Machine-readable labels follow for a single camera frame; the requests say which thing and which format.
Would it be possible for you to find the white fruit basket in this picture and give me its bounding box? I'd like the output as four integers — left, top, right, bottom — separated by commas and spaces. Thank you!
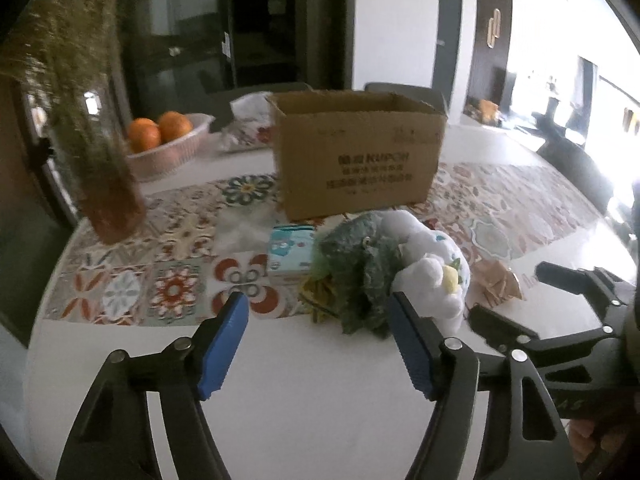
127, 113, 215, 181

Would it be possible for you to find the orange fruit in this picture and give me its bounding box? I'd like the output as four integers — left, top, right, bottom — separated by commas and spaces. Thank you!
127, 118, 163, 154
157, 110, 193, 143

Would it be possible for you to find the glass vase with dried flowers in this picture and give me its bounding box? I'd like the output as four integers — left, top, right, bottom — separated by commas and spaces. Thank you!
1, 0, 145, 245

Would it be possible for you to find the patterned table runner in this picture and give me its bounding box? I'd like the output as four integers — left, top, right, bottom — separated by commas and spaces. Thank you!
43, 162, 599, 326

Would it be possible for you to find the white bunny plush toy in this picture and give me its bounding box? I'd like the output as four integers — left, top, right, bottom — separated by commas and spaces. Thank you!
381, 210, 471, 337

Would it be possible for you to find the dark side chair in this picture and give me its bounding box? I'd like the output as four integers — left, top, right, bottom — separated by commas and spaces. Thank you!
537, 138, 613, 214

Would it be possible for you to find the dark chair right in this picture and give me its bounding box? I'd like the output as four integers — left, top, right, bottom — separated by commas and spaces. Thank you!
364, 82, 448, 115

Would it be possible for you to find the yellow elastic band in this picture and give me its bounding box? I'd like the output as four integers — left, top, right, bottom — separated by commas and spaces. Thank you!
298, 276, 338, 324

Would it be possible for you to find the brown cardboard box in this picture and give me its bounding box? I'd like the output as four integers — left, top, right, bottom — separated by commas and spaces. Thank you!
268, 90, 447, 221

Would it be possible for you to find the dark glass cabinet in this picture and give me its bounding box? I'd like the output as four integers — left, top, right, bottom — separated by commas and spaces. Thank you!
119, 0, 347, 118

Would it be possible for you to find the white low tv cabinet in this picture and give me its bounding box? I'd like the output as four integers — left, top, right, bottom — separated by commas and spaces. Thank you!
463, 100, 544, 138

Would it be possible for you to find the dark chair left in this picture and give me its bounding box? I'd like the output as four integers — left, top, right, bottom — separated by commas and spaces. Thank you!
199, 81, 315, 131

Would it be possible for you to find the pink beige patterned cloth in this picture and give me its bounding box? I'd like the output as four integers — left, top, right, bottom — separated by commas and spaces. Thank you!
472, 260, 524, 308

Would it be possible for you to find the floral tissue box cover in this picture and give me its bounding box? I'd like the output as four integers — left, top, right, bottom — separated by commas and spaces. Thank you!
218, 92, 273, 153

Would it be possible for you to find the person's right hand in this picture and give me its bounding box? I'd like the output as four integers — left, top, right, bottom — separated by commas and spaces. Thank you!
568, 418, 632, 464

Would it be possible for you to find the red green fuzzy plush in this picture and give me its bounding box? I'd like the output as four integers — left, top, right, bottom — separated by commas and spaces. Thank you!
308, 211, 401, 339

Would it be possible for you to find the blue cartoon tissue pack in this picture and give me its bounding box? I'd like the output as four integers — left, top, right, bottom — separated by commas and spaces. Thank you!
266, 224, 316, 285

